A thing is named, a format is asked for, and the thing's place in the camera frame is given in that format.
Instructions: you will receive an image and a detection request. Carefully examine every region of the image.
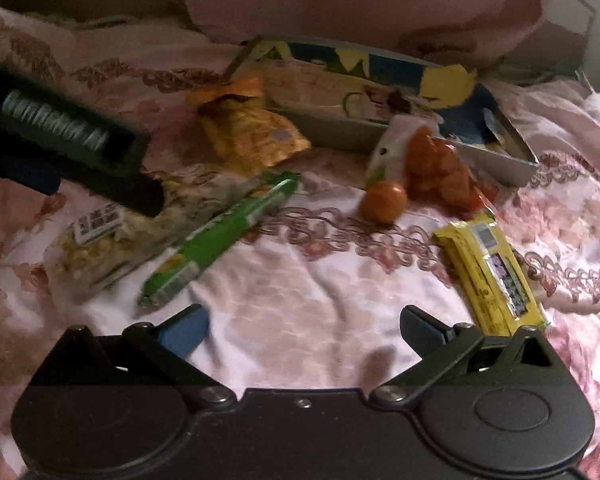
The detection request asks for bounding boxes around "pink floral bed quilt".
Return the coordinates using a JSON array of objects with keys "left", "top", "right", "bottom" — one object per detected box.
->
[{"left": 0, "top": 9, "right": 600, "bottom": 479}]

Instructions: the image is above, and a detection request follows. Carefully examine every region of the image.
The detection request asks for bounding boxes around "bag of orange fruits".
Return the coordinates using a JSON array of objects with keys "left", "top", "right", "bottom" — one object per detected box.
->
[{"left": 365, "top": 115, "right": 501, "bottom": 216}]

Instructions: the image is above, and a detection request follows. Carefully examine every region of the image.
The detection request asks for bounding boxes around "small orange fruit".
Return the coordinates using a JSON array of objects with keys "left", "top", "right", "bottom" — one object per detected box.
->
[{"left": 360, "top": 181, "right": 408, "bottom": 224}]

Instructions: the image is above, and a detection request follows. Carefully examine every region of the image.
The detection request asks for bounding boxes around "green snack stick packet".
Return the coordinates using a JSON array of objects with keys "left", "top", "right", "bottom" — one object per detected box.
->
[{"left": 138, "top": 171, "right": 301, "bottom": 309}]

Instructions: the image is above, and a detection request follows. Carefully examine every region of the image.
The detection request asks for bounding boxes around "yellow snack bar packet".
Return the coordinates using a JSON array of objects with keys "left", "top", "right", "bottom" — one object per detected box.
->
[{"left": 434, "top": 212, "right": 548, "bottom": 336}]

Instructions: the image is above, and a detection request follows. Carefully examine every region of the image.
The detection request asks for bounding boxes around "orange yellow snack packet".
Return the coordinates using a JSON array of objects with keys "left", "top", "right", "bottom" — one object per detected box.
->
[{"left": 186, "top": 78, "right": 311, "bottom": 177}]

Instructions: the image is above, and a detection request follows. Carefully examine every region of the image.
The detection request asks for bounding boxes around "grey tray with cartoon lining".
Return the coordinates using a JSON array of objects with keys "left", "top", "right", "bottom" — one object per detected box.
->
[{"left": 223, "top": 35, "right": 539, "bottom": 186}]

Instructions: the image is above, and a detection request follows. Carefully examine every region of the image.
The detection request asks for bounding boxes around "clear packet of nut bars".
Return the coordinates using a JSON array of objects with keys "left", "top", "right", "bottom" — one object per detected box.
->
[{"left": 44, "top": 166, "right": 259, "bottom": 304}]

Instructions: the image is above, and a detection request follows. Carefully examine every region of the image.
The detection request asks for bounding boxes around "large pink pillow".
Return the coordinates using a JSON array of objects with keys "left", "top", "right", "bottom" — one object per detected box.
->
[{"left": 180, "top": 0, "right": 548, "bottom": 70}]

